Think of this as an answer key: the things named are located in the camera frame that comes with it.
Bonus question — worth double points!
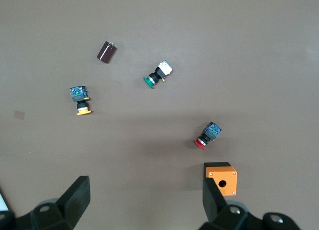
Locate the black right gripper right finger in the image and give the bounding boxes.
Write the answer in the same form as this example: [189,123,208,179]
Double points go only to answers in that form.
[199,177,250,230]

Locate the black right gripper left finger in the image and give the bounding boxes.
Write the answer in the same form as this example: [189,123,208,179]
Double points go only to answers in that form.
[30,175,91,230]

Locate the yellow push button switch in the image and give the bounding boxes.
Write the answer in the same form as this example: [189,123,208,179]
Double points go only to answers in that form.
[69,85,92,116]

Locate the dark maroon cylindrical capacitor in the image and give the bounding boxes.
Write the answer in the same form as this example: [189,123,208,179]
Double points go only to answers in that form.
[96,40,118,64]

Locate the orange button enclosure box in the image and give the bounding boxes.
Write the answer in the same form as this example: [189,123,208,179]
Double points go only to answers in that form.
[203,162,238,197]

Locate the red push button switch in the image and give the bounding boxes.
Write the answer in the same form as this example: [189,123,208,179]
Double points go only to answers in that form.
[193,121,223,150]

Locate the green push button switch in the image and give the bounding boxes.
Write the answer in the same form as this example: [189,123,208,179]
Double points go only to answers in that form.
[143,60,173,89]

